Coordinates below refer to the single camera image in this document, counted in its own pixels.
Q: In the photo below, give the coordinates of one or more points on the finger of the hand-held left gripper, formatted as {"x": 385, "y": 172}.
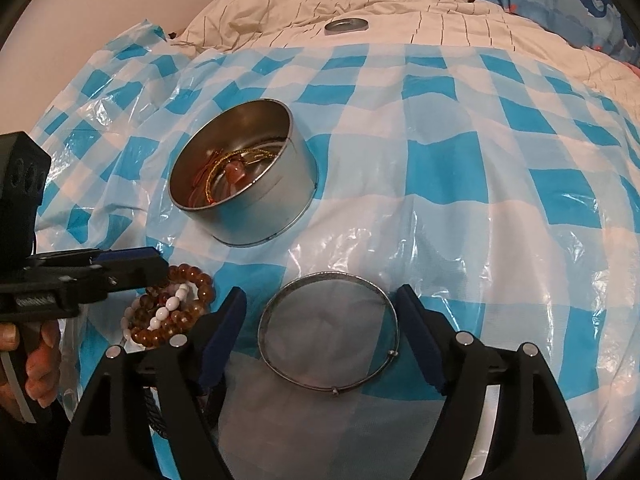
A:
{"x": 137, "y": 272}

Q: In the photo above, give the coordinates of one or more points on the person's left hand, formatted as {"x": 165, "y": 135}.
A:
{"x": 45, "y": 360}

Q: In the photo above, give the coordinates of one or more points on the blue checkered plastic sheet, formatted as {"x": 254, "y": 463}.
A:
{"x": 450, "y": 170}

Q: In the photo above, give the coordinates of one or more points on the silver bangle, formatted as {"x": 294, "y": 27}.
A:
{"x": 265, "y": 345}

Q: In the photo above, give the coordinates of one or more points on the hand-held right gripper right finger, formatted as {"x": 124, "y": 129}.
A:
{"x": 419, "y": 340}

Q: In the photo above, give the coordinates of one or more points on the white striped blanket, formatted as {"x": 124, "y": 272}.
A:
{"x": 300, "y": 5}

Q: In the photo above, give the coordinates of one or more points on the round metal tin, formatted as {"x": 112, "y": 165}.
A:
{"x": 280, "y": 195}

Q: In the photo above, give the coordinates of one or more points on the round metal tin lid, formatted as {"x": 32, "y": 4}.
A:
{"x": 346, "y": 26}

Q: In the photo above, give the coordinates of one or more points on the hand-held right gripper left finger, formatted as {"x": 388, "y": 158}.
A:
{"x": 225, "y": 332}

